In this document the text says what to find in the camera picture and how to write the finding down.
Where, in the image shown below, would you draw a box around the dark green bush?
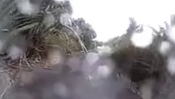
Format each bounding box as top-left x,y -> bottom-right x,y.
105,0 -> 175,91

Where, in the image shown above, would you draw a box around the tall green grass clump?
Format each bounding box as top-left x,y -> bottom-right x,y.
0,0 -> 99,75

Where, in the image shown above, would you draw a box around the distant dark trees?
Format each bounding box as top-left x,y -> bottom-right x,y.
67,16 -> 106,54

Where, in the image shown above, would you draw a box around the grey dirt path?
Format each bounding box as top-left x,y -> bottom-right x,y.
0,36 -> 175,99

